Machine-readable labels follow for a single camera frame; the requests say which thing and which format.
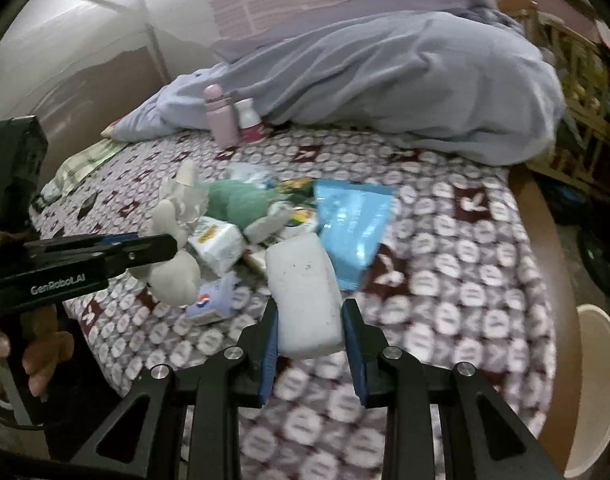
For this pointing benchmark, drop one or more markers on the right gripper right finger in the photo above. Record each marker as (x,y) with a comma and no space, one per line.
(364,345)

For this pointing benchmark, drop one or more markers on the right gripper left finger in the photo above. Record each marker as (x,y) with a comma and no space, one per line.
(254,376)

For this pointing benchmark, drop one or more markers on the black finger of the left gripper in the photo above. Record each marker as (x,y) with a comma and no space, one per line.
(119,251)

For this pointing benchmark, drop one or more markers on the grey plush toy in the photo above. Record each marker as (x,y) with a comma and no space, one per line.
(183,202)

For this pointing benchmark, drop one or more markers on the white foam block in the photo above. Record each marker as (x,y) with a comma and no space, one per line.
(303,285)

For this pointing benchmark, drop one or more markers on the white green carton box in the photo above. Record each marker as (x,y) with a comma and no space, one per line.
(218,245)

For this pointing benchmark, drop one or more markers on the blue foil snack bag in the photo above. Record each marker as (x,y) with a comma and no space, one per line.
(352,219)

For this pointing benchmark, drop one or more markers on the green towel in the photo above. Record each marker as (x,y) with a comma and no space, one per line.
(239,203)

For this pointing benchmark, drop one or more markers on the beige trash bin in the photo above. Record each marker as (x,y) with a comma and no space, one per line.
(592,434)

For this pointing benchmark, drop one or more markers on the person's left hand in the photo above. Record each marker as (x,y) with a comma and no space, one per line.
(41,356)

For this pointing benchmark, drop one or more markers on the plaid cloth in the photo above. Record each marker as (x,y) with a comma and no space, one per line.
(79,166)

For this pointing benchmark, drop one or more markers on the patterned maroon bed sheet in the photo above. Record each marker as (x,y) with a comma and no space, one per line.
(453,280)

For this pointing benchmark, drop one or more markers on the small medicine box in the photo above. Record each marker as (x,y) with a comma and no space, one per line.
(303,220)

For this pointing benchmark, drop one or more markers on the green yellow snack wrapper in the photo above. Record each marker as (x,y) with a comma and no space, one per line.
(297,189)

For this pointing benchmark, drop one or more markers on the clear plastic wrapper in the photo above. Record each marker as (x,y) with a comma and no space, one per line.
(259,175)

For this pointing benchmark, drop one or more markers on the pink water bottle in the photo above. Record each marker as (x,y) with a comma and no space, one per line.
(221,118)

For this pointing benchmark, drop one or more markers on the white pill bottle magenta label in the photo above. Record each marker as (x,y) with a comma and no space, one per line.
(250,123)

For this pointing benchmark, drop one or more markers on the lavender blue blanket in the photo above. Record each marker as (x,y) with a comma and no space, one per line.
(429,80)

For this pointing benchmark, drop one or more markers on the wooden crib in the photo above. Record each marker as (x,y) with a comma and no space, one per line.
(581,155)

